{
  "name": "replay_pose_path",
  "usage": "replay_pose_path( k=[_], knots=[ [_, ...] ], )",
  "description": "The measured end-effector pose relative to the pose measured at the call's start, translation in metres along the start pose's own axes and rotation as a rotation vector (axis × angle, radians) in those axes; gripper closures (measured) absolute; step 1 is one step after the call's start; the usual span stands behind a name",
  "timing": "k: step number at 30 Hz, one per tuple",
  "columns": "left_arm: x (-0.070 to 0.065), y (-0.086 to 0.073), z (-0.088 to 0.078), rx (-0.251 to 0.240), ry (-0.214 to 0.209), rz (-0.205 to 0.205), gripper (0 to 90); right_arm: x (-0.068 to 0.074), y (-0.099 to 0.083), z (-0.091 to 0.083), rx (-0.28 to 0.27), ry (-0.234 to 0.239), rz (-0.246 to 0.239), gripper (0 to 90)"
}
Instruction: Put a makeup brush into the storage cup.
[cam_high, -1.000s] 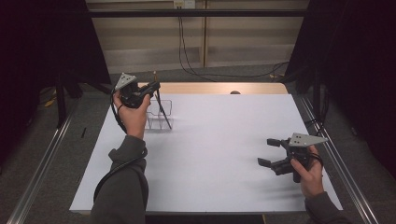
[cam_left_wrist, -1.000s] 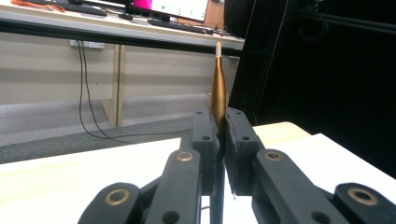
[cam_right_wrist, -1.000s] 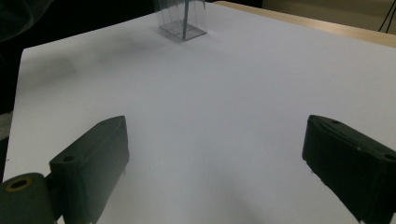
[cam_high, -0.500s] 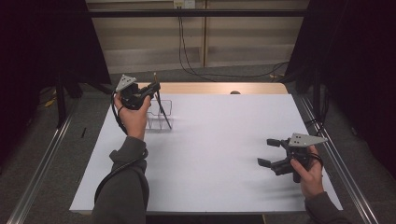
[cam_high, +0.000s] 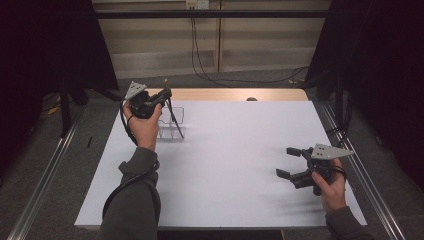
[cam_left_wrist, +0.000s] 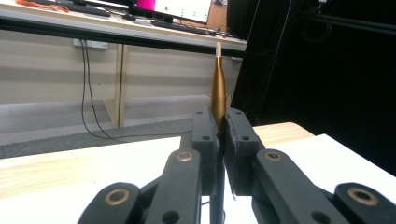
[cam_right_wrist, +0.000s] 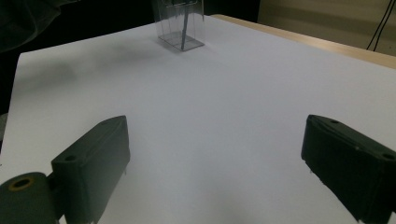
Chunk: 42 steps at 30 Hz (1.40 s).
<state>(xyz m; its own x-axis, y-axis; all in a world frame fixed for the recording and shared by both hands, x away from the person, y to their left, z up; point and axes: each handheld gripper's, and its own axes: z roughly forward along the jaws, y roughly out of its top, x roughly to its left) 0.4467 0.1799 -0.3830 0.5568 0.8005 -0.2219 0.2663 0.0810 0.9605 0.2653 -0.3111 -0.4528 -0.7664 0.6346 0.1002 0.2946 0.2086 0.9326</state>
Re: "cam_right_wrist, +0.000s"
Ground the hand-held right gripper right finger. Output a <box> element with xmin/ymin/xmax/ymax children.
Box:
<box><xmin>300</xmin><ymin>114</ymin><xmax>396</xmax><ymax>224</ymax></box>

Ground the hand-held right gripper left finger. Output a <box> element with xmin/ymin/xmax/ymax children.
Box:
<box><xmin>50</xmin><ymin>115</ymin><xmax>132</xmax><ymax>224</ymax></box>

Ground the clear acrylic pen holder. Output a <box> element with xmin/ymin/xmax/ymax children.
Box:
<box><xmin>152</xmin><ymin>0</ymin><xmax>206</xmax><ymax>52</ymax></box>

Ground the wooden table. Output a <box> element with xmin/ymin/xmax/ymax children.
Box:
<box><xmin>210</xmin><ymin>13</ymin><xmax>396</xmax><ymax>70</ymax></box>

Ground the white table cover sheet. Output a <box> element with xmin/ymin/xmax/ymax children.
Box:
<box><xmin>0</xmin><ymin>14</ymin><xmax>396</xmax><ymax>224</ymax></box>

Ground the black wall cable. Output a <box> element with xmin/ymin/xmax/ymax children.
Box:
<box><xmin>372</xmin><ymin>0</ymin><xmax>396</xmax><ymax>52</ymax></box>
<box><xmin>366</xmin><ymin>0</ymin><xmax>394</xmax><ymax>50</ymax></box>

